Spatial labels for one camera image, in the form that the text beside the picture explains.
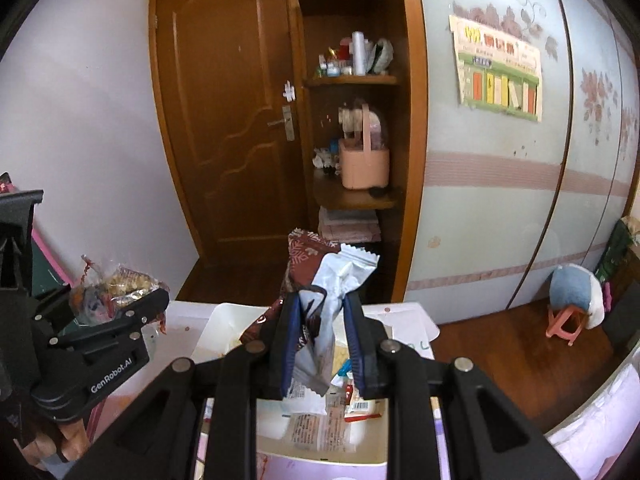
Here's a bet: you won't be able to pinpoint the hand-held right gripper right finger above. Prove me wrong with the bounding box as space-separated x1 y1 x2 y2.
342 290 573 480

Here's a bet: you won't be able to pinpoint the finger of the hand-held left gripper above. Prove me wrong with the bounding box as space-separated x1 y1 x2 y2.
47 287 171 350

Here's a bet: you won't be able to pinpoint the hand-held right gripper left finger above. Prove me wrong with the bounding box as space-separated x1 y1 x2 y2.
65 285 328 480

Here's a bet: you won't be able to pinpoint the clear bag of mixed snacks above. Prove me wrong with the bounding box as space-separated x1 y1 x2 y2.
69 255 171 331

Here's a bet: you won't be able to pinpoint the white snack packet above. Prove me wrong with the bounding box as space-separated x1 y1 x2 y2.
290 244 381 396

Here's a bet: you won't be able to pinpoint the white plastic bin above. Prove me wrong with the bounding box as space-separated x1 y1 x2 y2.
192 301 396 466

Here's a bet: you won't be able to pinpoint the dark red snack packet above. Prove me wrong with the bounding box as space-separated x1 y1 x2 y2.
240 228 343 356

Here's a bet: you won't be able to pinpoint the person's left hand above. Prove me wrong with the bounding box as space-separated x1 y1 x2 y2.
20 417 88 466

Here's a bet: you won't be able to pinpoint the red and white barcode packet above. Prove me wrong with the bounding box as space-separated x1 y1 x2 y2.
344 379 387 418

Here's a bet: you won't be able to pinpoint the clear packet with printed label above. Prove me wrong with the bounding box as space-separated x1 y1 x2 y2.
289 405 351 453

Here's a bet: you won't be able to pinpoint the stack of folded towels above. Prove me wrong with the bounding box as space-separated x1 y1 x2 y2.
318 207 382 246

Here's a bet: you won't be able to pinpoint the wooden corner shelf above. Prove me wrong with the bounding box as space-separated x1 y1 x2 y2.
285 0 428 306

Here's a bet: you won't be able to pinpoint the small toy figures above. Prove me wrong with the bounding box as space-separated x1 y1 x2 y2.
312 146 342 178

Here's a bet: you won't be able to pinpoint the brown wooden door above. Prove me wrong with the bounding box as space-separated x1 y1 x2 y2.
149 0 311 281

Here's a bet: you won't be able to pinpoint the pale blue wardrobe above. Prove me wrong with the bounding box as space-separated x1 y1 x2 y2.
405 0 640 311

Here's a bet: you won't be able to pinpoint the pink plastic stool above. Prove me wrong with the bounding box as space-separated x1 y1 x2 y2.
546 306 586 347

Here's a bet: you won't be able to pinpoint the blue and white cushion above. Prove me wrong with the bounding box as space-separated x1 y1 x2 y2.
550 264 608 330

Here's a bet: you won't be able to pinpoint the pink and white blanket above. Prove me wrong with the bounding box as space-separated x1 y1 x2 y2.
545 345 640 480

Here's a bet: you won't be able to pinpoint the dark green bag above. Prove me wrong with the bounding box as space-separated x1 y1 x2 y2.
595 217 636 286

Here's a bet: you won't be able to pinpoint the white plastic roll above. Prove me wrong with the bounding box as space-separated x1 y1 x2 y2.
351 31 368 76

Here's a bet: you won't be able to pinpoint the green chalkboard with pink frame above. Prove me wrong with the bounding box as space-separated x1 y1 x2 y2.
30 227 76 301

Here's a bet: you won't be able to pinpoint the pink basket with handle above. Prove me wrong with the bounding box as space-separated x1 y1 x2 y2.
337 101 391 191

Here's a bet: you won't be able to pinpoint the silver door handle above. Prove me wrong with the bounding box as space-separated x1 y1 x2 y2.
266 106 296 142

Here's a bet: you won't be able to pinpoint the colourful wall poster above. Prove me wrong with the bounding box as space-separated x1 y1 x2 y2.
448 14 544 123

